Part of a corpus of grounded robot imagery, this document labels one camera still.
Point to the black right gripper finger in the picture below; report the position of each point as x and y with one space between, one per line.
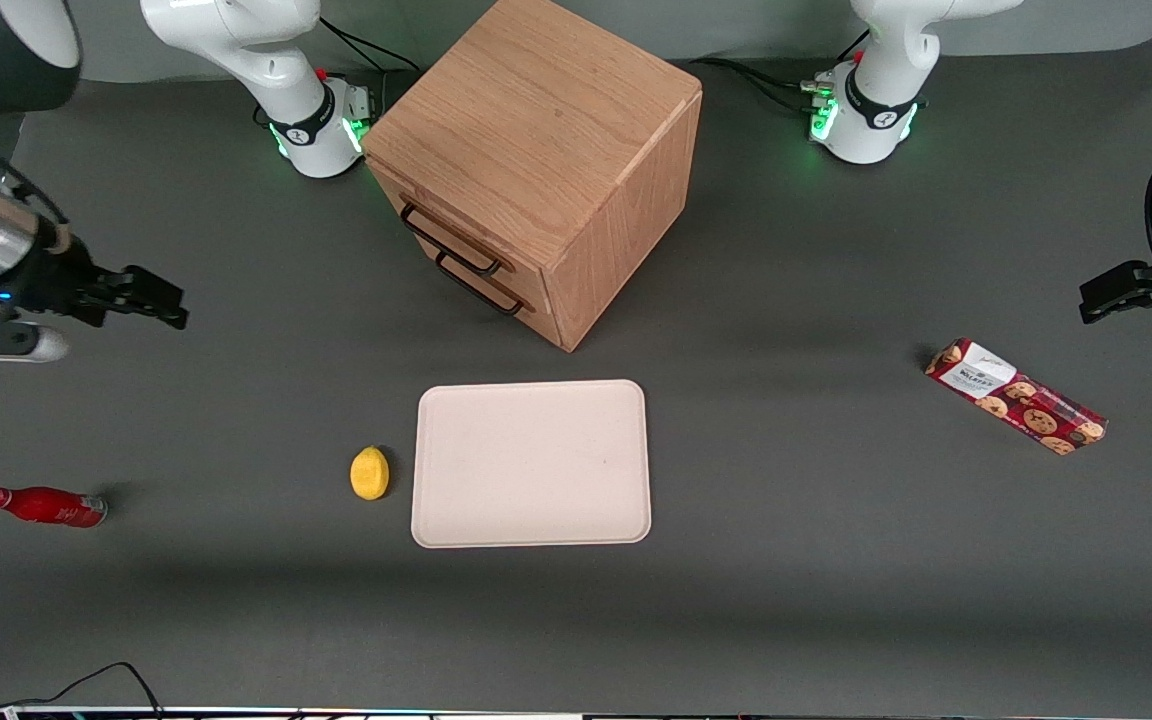
151 283
151 310

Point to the red cookie box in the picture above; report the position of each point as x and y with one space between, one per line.
1016 398

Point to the wooden drawer with large interior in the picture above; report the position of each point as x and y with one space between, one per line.
436 218

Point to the red bottle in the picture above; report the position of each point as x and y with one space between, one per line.
46 506

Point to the wooden drawer cabinet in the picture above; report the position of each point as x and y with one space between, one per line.
536 100

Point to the wooden drawer front panel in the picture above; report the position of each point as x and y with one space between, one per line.
534 297

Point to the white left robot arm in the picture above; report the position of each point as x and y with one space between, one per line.
876 100

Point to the yellow lemon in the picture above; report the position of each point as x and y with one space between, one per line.
369 475

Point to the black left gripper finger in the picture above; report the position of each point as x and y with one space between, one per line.
1131 278
1131 303

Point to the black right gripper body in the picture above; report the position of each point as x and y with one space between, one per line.
54 277

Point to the beige rectangular tray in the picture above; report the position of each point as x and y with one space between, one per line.
531 465

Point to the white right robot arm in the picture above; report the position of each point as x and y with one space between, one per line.
286 60

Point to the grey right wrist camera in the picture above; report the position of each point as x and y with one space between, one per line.
6 345

